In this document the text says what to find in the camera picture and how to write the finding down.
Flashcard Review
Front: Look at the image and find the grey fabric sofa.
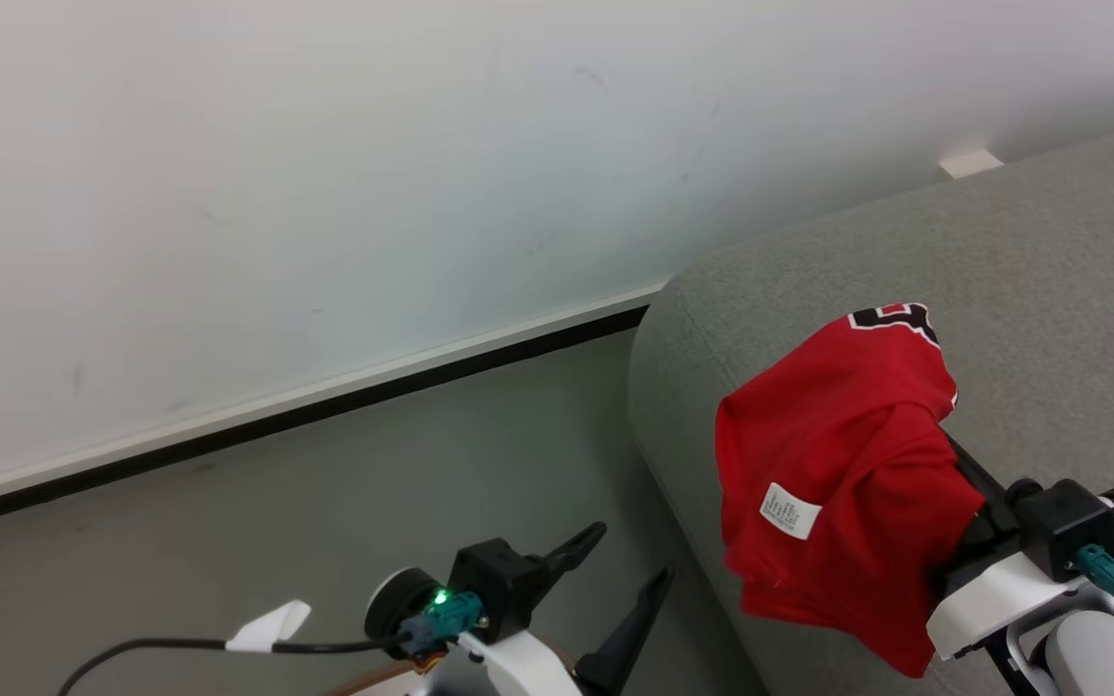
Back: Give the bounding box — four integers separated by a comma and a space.
628, 121, 1114, 696

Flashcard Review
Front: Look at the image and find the red jersey with black print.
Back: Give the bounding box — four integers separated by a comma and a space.
715, 303, 987, 679

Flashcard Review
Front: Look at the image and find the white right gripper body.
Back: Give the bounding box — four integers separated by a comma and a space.
925, 550, 1114, 664

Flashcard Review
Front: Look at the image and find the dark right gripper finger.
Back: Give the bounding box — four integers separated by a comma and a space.
931, 516, 1013, 582
943, 434, 1009, 514

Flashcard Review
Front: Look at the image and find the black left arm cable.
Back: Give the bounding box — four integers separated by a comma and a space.
57, 633, 413, 696

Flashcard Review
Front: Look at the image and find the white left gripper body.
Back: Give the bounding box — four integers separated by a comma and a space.
420, 628, 585, 696

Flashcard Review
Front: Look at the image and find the white tape tag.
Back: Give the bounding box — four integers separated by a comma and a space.
225, 599, 312, 653

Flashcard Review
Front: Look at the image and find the small white wall block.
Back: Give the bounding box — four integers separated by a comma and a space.
938, 149, 1005, 181

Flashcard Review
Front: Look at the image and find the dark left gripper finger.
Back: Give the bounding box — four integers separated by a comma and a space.
573, 565, 675, 696
543, 521, 608, 582

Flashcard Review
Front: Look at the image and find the white and black baseboard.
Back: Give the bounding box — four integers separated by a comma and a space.
0, 280, 670, 538

